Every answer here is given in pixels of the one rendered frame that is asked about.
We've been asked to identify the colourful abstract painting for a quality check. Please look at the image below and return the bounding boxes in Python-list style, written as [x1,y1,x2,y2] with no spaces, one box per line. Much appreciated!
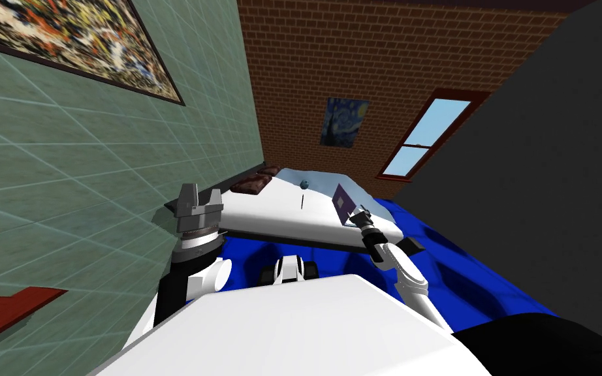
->
[0,0,186,107]

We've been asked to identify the purple laptop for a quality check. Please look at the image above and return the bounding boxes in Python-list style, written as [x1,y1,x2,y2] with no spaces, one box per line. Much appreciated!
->
[331,182,366,228]

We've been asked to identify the blue night sky painting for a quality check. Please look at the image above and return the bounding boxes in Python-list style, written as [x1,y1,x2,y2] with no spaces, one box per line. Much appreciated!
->
[319,97,370,149]

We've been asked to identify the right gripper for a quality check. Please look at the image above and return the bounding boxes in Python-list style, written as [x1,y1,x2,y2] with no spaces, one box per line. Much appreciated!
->
[351,205,375,229]

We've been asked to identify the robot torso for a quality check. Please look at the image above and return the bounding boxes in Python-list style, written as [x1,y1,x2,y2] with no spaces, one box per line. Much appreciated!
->
[89,255,492,376]

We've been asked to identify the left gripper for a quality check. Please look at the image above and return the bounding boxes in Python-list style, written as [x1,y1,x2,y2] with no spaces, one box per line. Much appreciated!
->
[173,183,225,236]

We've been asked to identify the red framed window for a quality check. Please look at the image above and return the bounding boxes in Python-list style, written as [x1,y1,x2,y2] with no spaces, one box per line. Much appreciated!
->
[375,87,492,183]

